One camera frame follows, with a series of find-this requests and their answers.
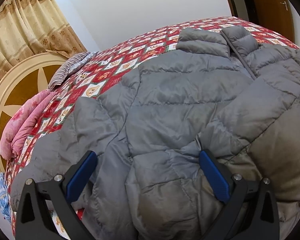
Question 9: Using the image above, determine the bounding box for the grey puffer jacket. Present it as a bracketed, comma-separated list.
[11, 26, 300, 239]

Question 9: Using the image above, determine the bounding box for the blue patterned cloth pile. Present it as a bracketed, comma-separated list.
[0, 172, 12, 224]

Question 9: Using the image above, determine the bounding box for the pink folded quilt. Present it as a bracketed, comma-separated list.
[0, 89, 56, 160]

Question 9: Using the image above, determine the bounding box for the cream wooden headboard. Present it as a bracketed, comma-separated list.
[0, 52, 67, 172]

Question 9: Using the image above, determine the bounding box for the red patterned bed sheet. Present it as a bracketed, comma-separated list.
[5, 17, 299, 231]

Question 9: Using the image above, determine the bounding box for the striped grey pillow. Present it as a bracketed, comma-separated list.
[48, 51, 98, 91]

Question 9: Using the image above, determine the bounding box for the beige gold curtain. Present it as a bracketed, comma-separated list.
[0, 0, 86, 80]

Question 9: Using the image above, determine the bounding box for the brown wooden door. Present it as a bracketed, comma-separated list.
[254, 0, 295, 42]

